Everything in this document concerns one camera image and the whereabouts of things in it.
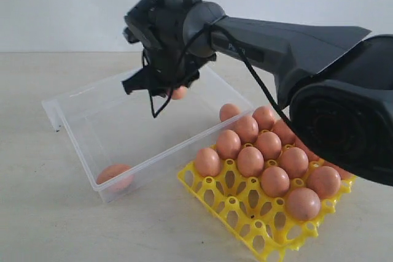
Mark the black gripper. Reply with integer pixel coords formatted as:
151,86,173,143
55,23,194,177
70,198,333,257
122,49,217,98

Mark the brown egg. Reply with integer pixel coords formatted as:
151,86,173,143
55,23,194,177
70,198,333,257
294,137,319,162
234,115,259,144
219,103,241,122
271,119,296,145
254,131,282,160
96,163,136,192
286,187,321,221
194,147,222,177
260,166,290,198
171,86,188,100
252,106,276,131
279,147,309,179
306,166,341,199
216,129,241,160
325,162,354,180
237,146,265,177

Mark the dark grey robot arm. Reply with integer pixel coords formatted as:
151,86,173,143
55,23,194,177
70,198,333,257
123,0,392,185

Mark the clear plastic storage box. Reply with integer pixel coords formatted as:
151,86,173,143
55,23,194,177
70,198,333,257
53,67,252,202

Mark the yellow plastic egg tray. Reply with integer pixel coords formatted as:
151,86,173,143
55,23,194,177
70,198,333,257
177,160,356,261

